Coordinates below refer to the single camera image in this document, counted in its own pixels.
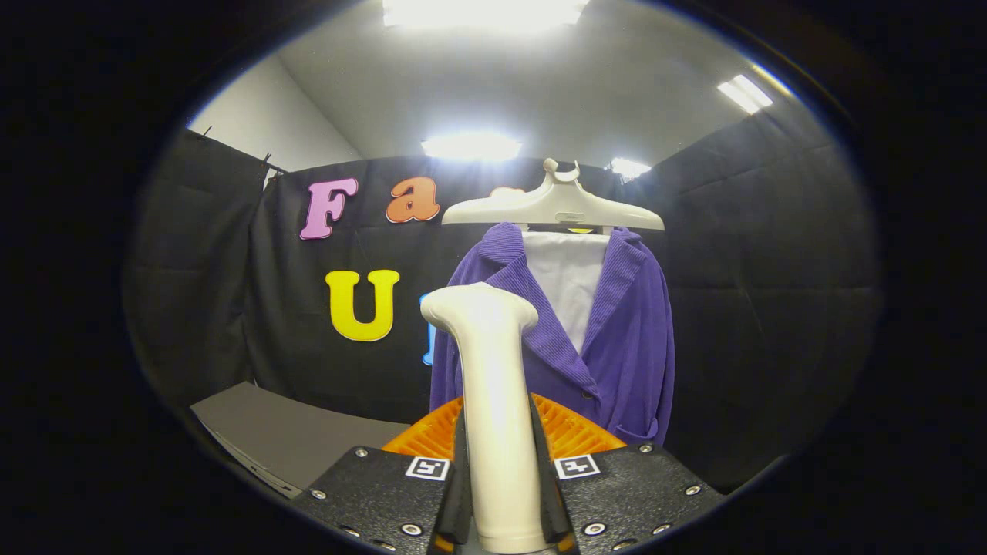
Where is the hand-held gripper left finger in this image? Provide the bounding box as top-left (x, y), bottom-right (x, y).
top-left (289, 395), bottom-right (473, 555)

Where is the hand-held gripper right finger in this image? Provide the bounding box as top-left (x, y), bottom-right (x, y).
top-left (528, 393), bottom-right (726, 555)

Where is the white garment steamer head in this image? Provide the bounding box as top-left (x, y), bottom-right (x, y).
top-left (420, 282), bottom-right (552, 554)

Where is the purple corduroy jacket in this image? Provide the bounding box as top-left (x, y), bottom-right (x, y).
top-left (429, 222), bottom-right (675, 448)

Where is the grey cabinet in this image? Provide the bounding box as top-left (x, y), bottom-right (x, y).
top-left (190, 382), bottom-right (411, 500)

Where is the white backing board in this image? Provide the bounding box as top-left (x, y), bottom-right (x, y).
top-left (523, 230), bottom-right (610, 352)

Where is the black backdrop cloth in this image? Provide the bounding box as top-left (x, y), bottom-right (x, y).
top-left (123, 116), bottom-right (880, 494)

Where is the white plastic hanger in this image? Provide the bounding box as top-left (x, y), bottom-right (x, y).
top-left (442, 158), bottom-right (665, 232)

